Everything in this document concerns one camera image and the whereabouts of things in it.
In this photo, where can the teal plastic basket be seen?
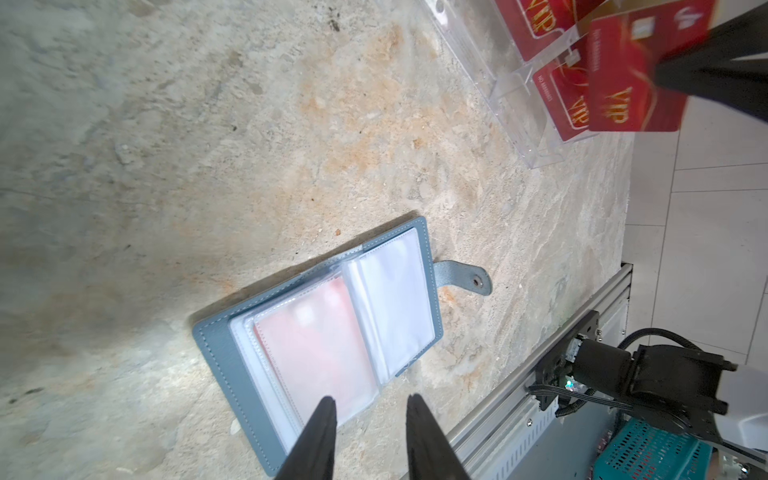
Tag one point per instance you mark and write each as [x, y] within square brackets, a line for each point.
[642, 452]

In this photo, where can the aluminium mounting rail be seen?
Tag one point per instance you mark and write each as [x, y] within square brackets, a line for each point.
[515, 431]

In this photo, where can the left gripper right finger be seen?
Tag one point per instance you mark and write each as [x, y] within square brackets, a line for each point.
[430, 455]

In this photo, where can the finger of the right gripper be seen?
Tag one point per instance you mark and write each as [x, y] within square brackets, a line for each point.
[729, 67]

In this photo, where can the red cards stack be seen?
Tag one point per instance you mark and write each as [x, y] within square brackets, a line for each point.
[563, 81]

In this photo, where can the clear acrylic card stand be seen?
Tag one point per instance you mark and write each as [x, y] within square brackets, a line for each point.
[501, 45]

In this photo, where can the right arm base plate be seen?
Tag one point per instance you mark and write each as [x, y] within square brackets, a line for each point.
[555, 368]

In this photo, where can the red VIP card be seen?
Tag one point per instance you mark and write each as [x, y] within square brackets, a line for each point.
[624, 45]
[315, 347]

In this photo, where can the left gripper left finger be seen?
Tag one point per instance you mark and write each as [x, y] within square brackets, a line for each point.
[313, 455]

